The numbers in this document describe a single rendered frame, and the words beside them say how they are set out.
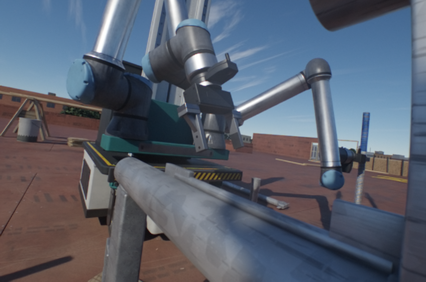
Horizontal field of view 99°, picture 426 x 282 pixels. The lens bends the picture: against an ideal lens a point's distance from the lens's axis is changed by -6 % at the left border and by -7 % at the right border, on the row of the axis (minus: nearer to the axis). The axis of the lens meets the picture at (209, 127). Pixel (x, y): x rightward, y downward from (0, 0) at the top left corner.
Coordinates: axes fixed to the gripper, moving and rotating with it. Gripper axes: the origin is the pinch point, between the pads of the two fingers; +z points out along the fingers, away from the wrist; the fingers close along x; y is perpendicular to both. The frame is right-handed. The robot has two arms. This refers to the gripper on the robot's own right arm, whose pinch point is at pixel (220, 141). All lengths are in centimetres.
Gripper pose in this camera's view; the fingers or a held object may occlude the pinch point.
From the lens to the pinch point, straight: 47.2
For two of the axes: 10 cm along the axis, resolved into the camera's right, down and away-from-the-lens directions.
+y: -6.9, 3.4, 6.4
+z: 2.3, 9.4, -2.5
